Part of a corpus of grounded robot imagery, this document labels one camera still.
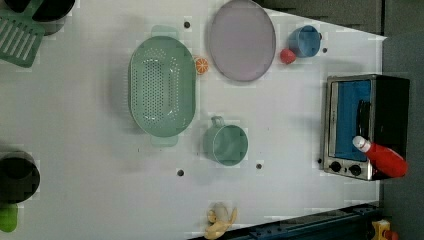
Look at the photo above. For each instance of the red ketchup bottle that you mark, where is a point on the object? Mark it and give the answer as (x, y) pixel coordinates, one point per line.
(382, 158)

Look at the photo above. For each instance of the black toaster oven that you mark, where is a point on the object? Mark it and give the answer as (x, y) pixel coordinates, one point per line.
(372, 106)

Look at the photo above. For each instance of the green mug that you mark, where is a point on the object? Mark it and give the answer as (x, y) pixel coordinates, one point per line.
(225, 144)

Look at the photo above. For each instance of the orange slice toy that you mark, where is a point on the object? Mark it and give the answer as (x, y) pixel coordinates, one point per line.
(201, 65)

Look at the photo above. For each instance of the green oval colander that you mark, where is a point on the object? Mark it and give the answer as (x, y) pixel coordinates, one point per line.
(162, 86)

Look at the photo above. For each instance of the grey round plate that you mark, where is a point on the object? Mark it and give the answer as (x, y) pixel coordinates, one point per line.
(242, 40)

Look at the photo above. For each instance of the large red strawberry toy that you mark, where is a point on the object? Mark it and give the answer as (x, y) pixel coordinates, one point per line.
(287, 56)

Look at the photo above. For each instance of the peeled banana toy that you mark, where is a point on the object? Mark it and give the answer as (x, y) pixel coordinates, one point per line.
(220, 221)

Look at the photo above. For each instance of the blue bowl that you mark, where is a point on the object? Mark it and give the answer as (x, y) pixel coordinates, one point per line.
(305, 41)

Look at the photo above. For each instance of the black object left edge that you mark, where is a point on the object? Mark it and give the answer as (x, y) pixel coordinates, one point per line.
(50, 14)

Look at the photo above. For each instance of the black cylinder upper left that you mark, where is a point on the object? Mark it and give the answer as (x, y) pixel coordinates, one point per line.
(19, 177)

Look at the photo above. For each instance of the yellow red toy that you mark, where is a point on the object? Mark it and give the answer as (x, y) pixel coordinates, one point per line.
(383, 231)

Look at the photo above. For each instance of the green slotted spatula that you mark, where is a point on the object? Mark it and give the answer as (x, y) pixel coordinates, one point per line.
(21, 35)

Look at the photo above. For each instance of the lime green object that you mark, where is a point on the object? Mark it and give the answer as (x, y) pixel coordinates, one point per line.
(8, 217)

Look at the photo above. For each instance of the blue metal frame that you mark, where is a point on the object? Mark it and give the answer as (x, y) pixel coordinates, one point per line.
(349, 223)

